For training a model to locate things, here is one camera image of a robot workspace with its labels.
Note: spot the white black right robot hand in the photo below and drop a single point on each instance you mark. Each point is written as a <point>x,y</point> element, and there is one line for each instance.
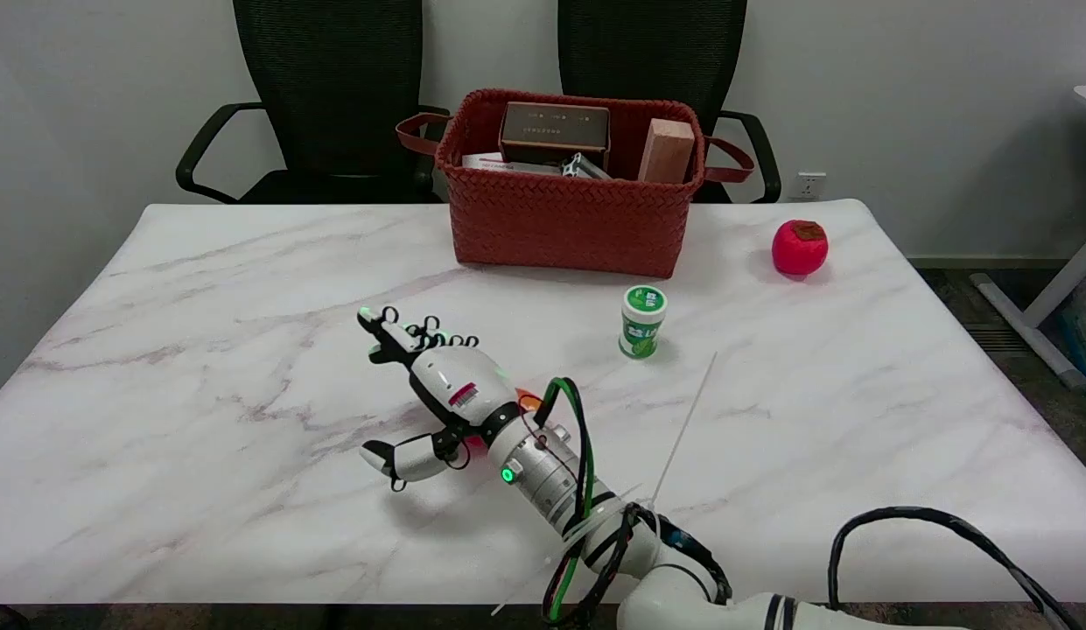
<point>451,376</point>

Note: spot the green gum jar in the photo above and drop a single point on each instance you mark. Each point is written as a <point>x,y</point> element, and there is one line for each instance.
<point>642,322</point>

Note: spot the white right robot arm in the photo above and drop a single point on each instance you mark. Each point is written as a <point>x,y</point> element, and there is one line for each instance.
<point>551,477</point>

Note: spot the red orange mango toy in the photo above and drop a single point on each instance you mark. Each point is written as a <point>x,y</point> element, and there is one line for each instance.
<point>530,403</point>

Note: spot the red woven basket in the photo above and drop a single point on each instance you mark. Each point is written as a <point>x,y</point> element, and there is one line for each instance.
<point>567,219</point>

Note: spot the white flat box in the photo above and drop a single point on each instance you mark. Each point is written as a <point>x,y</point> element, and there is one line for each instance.
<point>499,163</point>

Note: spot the long white zip tie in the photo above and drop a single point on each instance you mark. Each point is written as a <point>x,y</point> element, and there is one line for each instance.
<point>683,429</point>

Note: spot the dark brown box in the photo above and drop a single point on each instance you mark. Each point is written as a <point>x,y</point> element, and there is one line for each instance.
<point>553,131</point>

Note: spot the black mesh office chair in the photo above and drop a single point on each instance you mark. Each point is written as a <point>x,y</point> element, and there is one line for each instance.
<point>656,52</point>
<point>332,87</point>

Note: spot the light wooden block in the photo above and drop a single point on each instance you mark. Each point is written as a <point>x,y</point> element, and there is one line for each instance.
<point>667,150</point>

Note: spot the red persimmon toy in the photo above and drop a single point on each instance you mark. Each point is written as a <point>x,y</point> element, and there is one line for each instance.
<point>800,248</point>

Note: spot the white wall socket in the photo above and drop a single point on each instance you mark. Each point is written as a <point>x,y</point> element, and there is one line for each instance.
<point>808,185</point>

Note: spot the white desk frame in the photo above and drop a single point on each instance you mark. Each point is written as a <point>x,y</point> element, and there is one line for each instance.
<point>1059,284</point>

